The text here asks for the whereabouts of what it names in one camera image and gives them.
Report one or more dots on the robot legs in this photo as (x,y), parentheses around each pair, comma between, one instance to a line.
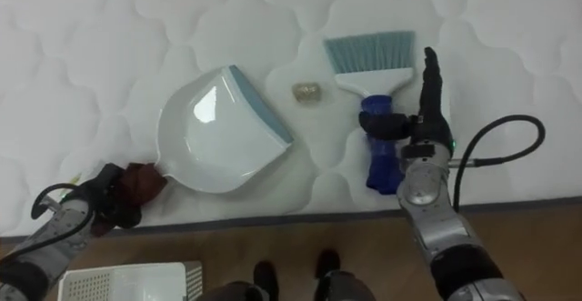
(336,283)

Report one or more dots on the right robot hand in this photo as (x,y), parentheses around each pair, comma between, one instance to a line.
(432,119)

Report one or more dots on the small crumpled trash piece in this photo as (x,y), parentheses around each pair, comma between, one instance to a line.
(307,93)

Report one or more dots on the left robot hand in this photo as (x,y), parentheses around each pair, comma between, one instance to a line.
(111,196)

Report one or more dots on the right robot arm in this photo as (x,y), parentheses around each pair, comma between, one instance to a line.
(445,228)

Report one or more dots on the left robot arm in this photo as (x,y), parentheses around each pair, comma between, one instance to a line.
(50,246)

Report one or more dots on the white quilted bed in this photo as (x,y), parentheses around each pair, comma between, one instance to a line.
(91,42)

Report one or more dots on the white perforated plastic basket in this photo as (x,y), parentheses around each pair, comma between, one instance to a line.
(136,283)

